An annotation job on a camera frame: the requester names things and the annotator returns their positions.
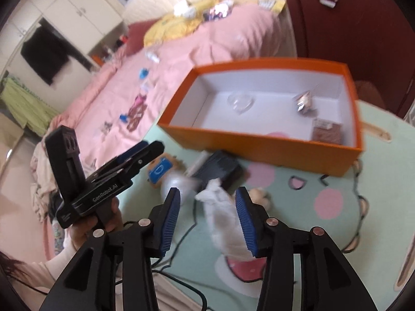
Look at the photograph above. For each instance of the white tissue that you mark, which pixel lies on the white tissue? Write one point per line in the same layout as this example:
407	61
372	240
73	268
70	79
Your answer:
227	220

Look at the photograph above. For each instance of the black and red sponge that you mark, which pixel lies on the black and red sponge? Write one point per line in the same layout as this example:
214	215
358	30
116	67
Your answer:
220	168

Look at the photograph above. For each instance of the dark red pillow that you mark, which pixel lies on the dark red pillow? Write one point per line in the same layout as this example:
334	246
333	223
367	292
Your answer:
136	37

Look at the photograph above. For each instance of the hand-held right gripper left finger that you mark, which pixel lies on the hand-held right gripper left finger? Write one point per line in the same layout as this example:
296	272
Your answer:
171	220

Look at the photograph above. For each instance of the small blue toy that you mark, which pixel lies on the small blue toy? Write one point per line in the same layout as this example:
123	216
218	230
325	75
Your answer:
144	73

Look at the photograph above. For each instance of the dark red door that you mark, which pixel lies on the dark red door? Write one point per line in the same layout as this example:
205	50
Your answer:
356	32

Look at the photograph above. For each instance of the small beige toy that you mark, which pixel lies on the small beige toy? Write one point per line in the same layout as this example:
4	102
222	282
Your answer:
259	197

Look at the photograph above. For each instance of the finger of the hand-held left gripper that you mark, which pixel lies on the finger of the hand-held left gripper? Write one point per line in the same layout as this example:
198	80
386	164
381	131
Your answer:
142	157
129	153

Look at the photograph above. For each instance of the clear plastic packet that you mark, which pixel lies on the clear plastic packet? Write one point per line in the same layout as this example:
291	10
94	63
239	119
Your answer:
147	86

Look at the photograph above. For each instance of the clear heart-shaped container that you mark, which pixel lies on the clear heart-shaped container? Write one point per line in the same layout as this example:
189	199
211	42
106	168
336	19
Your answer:
241	103

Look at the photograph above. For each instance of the orange cardboard box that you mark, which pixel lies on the orange cardboard box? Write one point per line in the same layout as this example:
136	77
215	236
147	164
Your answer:
259	149

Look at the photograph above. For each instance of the yellow pillow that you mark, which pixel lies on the yellow pillow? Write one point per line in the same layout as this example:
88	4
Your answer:
168	29

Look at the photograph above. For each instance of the person's left hand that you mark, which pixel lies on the person's left hand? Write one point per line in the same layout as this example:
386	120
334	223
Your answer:
84	233

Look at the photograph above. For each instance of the person's left forearm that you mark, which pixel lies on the person's left forearm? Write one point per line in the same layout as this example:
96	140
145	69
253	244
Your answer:
48	275

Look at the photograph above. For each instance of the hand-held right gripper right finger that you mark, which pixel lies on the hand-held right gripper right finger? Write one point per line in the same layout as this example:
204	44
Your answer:
246	226

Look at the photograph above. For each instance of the green cloth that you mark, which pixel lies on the green cloth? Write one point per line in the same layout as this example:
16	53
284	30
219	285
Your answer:
26	107

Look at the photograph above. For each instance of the silver blister pack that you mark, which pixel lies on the silver blister pack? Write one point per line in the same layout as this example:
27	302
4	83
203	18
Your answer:
266	4

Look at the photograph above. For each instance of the green cartoon desktop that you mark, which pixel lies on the green cartoon desktop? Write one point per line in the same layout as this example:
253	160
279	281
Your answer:
382	168

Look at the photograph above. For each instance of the small pink hair clip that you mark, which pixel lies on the small pink hair clip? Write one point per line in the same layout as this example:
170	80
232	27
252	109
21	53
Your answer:
141	99

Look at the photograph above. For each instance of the person's dark hair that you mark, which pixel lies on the person's dark hair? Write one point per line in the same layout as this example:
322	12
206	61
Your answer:
8	267

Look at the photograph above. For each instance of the black hanging garment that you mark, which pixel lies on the black hanging garment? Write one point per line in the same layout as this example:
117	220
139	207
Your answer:
43	53

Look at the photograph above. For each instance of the white wardrobe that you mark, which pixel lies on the white wardrobe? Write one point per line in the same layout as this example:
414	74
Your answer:
71	3

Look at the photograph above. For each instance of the silver heart-shaped bottle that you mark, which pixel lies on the silver heart-shaped bottle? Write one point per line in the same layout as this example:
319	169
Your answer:
303	102

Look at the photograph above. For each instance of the brown patterned card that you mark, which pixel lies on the brown patterned card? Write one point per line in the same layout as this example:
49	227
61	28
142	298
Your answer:
327	132

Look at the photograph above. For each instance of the pink blanket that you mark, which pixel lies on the pink blanket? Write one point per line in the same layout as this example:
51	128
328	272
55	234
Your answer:
194	51

